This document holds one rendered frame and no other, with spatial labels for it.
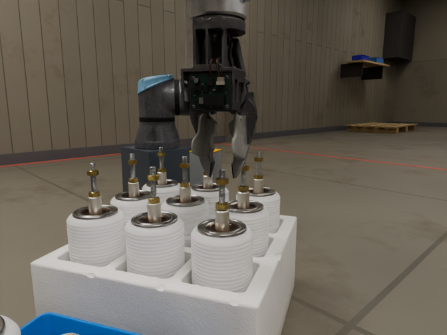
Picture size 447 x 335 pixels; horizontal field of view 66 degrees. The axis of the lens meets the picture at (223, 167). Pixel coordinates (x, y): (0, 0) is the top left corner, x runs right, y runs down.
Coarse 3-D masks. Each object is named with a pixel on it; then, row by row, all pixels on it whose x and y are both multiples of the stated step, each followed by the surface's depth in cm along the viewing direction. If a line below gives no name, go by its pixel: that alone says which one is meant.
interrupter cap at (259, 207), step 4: (236, 200) 67; (232, 204) 64; (236, 204) 65; (252, 204) 64; (256, 204) 64; (260, 204) 64; (228, 208) 61; (232, 208) 62; (236, 208) 63; (248, 208) 63; (252, 208) 62; (256, 208) 62; (260, 208) 61; (232, 212) 60; (236, 212) 60; (240, 212) 60; (244, 212) 60; (248, 212) 60; (252, 212) 60
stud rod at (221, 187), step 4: (220, 172) 51; (224, 172) 51; (220, 176) 51; (224, 176) 51; (220, 188) 51; (224, 188) 51; (220, 192) 51; (224, 192) 51; (220, 196) 51; (224, 196) 51; (220, 200) 51; (224, 200) 52
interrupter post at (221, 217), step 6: (216, 210) 52; (228, 210) 52; (216, 216) 51; (222, 216) 51; (228, 216) 52; (216, 222) 52; (222, 222) 51; (228, 222) 52; (216, 228) 52; (222, 228) 51; (228, 228) 52
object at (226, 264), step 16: (192, 240) 51; (208, 240) 49; (224, 240) 48; (240, 240) 49; (192, 256) 51; (208, 256) 49; (224, 256) 48; (240, 256) 49; (192, 272) 52; (208, 272) 49; (224, 272) 49; (240, 272) 50; (224, 288) 49; (240, 288) 50
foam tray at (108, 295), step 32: (288, 224) 75; (64, 256) 60; (288, 256) 69; (64, 288) 55; (96, 288) 53; (128, 288) 51; (160, 288) 49; (192, 288) 49; (256, 288) 49; (288, 288) 72; (96, 320) 54; (128, 320) 52; (160, 320) 50; (192, 320) 48; (224, 320) 46; (256, 320) 45
